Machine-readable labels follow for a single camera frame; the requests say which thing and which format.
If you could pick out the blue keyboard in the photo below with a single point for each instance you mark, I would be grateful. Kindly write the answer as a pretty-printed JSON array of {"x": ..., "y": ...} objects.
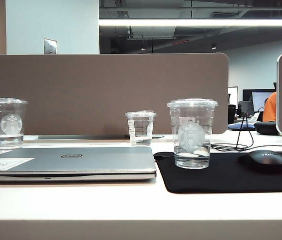
[{"x": 238, "y": 125}]

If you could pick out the long ceiling light strip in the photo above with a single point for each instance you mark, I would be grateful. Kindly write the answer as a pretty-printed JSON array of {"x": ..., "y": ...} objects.
[{"x": 180, "y": 22}]

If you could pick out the black mouse pad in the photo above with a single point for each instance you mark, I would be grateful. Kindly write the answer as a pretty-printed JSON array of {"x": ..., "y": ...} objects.
[{"x": 225, "y": 177}]

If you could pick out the small clear plastic cup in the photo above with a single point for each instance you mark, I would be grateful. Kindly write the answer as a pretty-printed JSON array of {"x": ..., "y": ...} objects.
[{"x": 140, "y": 128}]

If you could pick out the metal wall switch plate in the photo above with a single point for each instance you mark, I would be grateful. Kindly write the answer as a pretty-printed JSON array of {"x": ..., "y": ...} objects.
[{"x": 50, "y": 46}]

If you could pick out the tall clear plastic logo cup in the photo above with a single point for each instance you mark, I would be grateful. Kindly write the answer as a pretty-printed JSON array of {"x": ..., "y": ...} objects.
[{"x": 8, "y": 125}]

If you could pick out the silver closed laptop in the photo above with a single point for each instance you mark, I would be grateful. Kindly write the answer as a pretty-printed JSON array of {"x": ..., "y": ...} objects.
[{"x": 85, "y": 162}]

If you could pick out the black computer mouse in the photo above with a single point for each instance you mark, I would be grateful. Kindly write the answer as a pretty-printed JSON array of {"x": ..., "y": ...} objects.
[{"x": 265, "y": 161}]

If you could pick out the person in orange shirt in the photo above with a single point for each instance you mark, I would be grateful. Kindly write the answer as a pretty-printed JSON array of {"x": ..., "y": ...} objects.
[{"x": 270, "y": 110}]

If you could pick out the lit computer monitor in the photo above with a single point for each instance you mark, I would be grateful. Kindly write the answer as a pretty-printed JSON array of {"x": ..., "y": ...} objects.
[{"x": 260, "y": 100}]

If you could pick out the wide brown desk divider panel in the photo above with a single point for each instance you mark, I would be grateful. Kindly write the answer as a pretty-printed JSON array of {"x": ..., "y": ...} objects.
[{"x": 105, "y": 92}]

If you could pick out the black oval zip case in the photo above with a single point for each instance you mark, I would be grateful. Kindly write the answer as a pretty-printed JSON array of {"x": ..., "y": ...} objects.
[{"x": 266, "y": 128}]

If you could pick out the clear plastic cup white label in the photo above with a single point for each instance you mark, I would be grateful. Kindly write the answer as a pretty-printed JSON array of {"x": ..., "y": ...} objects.
[{"x": 192, "y": 135}]

